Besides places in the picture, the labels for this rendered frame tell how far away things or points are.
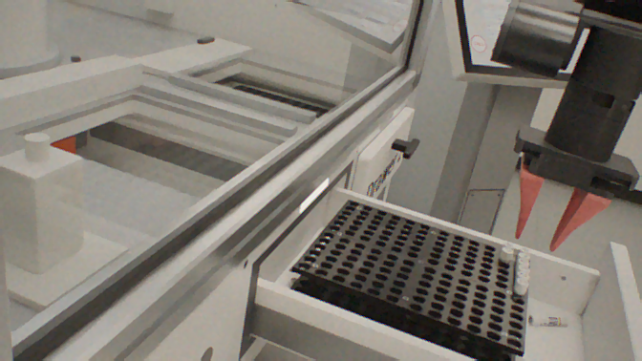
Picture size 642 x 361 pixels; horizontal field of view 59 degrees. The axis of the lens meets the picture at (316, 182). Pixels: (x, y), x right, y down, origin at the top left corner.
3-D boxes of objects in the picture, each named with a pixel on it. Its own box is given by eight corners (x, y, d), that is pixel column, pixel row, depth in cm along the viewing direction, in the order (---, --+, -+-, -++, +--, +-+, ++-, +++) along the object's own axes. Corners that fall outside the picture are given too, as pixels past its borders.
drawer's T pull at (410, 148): (418, 146, 92) (420, 138, 92) (408, 160, 86) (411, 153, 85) (397, 140, 93) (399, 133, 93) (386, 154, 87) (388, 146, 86)
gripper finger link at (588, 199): (577, 273, 51) (623, 180, 47) (498, 244, 53) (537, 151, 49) (572, 244, 57) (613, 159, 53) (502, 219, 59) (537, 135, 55)
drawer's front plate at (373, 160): (400, 163, 106) (415, 108, 101) (354, 228, 81) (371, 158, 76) (392, 160, 106) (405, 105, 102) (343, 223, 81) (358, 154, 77)
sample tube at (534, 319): (570, 324, 64) (534, 321, 63) (565, 329, 65) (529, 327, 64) (567, 314, 65) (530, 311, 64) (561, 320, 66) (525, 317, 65)
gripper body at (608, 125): (631, 198, 48) (674, 115, 45) (510, 158, 50) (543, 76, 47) (621, 176, 53) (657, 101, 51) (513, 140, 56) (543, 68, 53)
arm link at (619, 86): (677, 32, 43) (662, 29, 48) (585, 9, 45) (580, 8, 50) (636, 117, 46) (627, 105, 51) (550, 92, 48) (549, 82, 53)
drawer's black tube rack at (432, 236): (512, 303, 67) (530, 258, 64) (502, 405, 52) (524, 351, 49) (338, 243, 73) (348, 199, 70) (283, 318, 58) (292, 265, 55)
